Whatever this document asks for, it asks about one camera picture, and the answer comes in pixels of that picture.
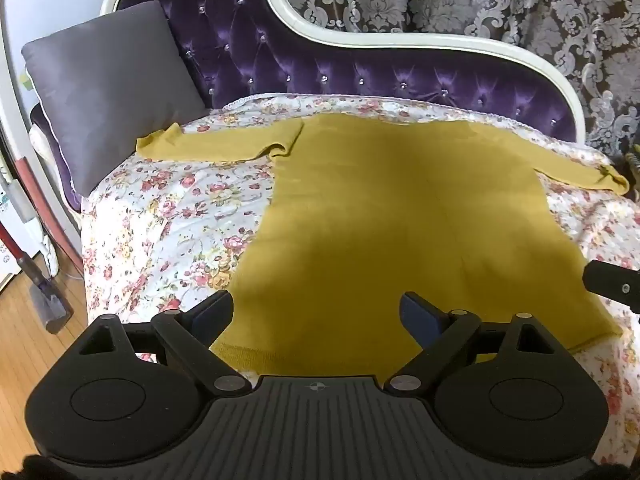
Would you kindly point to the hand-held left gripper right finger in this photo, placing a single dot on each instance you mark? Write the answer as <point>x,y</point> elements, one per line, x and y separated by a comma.
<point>416,313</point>

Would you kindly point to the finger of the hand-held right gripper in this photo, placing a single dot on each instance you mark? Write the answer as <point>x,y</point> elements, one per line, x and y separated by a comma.
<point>612,280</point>

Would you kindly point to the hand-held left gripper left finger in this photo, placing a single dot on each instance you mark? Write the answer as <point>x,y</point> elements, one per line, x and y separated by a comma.
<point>216,309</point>

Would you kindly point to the mustard yellow knit sweater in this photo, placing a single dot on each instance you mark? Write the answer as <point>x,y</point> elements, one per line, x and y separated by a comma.
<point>380,220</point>

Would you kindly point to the floral printed blanket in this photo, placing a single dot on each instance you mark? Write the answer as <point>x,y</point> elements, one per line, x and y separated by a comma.
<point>165,210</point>

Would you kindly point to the white appliance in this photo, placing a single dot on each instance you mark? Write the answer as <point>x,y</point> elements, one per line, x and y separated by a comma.
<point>15,240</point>

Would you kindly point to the grey cushion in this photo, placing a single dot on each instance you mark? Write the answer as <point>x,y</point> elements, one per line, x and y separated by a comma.
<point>110,95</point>

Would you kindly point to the purple tufted sofa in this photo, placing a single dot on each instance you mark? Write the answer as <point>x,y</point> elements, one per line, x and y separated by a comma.
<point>300,62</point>

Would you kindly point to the grey damask patterned curtain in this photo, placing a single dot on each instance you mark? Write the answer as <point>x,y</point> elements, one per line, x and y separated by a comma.
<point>500,0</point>

